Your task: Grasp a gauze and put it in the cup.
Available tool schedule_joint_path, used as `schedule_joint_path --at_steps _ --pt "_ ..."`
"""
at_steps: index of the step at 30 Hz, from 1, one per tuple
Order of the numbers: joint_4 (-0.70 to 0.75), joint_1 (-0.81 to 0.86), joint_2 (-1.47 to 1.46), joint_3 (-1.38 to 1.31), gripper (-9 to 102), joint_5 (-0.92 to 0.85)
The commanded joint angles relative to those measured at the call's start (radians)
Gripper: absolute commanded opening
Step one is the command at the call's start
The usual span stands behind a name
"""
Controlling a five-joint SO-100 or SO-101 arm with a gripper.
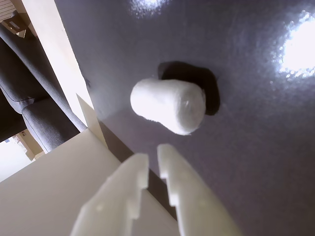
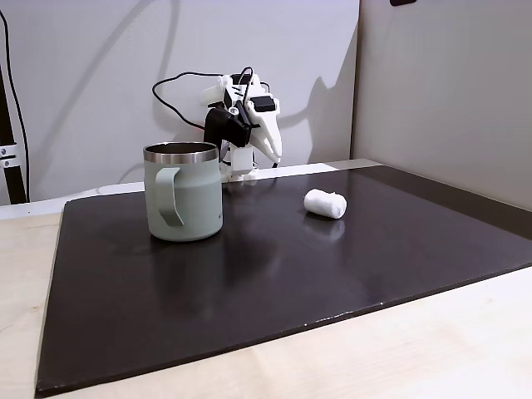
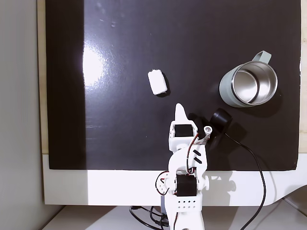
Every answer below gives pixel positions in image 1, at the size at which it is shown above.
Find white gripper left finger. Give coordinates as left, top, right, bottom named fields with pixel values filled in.
left=70, top=153, right=149, bottom=236

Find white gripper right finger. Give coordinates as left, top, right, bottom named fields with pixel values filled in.
left=157, top=144, right=244, bottom=236

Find white gauze roll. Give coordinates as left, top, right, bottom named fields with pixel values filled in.
left=129, top=78, right=206, bottom=136

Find black table mat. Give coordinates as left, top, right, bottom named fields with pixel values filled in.
left=54, top=0, right=315, bottom=236

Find grey fabric sofa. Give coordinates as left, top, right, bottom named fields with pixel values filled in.
left=0, top=24, right=88, bottom=153

